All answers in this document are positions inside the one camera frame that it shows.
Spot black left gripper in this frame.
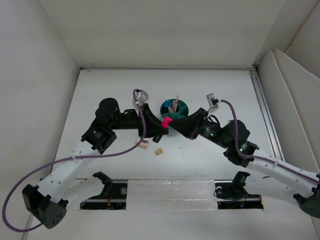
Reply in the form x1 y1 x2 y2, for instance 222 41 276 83
110 104 169 139

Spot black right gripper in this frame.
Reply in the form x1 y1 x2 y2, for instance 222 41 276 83
168 107 231 150

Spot pink capped black highlighter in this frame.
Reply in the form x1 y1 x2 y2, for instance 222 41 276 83
161 116 173 129

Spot pink white mini stapler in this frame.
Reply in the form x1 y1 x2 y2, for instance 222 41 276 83
138 139 149 149

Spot yellow eraser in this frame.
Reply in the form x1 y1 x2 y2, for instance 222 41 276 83
155 148 163 155

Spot red translucent pen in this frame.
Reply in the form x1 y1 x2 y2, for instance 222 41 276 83
173 95 179 112

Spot blue capped black highlighter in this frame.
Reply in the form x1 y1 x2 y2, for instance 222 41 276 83
163 100 171 108

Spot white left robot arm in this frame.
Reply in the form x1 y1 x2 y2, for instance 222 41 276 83
22 97 172 229

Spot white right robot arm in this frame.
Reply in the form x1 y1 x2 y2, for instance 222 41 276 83
168 108 320 218

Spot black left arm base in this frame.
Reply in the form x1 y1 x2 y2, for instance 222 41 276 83
80 171 128 210

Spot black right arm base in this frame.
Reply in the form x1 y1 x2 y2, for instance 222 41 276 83
213 171 264 210

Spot teal round divided organizer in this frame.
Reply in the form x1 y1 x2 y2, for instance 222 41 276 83
160 99 189 120

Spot white foam boards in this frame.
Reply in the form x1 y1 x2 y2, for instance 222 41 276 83
257 49 320 172

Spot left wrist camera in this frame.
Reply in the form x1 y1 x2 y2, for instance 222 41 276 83
132 89 149 109

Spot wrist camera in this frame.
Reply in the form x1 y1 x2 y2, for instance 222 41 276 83
132 89 149 109
206 93 219 114

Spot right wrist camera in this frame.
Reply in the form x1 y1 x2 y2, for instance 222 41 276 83
206 93 219 114

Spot aluminium rail right side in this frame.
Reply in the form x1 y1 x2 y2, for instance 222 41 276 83
249 64 285 161

